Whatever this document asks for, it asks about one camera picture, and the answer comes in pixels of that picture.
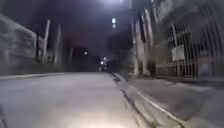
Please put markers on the pale pole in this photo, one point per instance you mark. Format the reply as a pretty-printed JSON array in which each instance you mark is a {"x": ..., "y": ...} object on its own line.
[
  {"x": 58, "y": 45},
  {"x": 46, "y": 41}
]

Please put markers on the grey wall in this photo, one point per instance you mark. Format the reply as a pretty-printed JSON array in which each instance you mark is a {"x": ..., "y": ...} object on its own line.
[{"x": 16, "y": 43}]

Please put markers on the metal bar fence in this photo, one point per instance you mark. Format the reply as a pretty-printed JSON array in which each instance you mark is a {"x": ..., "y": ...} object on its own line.
[{"x": 190, "y": 50}]

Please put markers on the pale concrete kerb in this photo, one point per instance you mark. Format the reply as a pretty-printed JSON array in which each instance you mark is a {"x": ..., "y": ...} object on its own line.
[{"x": 146, "y": 105}]

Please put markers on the pale tree trunks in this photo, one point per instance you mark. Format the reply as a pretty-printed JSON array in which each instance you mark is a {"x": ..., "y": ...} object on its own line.
[{"x": 140, "y": 50}]

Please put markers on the grey asphalt road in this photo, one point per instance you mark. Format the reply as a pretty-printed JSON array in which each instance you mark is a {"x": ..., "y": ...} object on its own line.
[{"x": 66, "y": 96}]

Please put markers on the pale kerb strip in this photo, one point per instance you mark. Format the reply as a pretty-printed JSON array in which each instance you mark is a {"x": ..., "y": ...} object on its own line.
[{"x": 30, "y": 76}]

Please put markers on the grey pavement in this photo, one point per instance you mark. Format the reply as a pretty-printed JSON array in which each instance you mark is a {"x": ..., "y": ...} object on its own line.
[{"x": 186, "y": 98}]

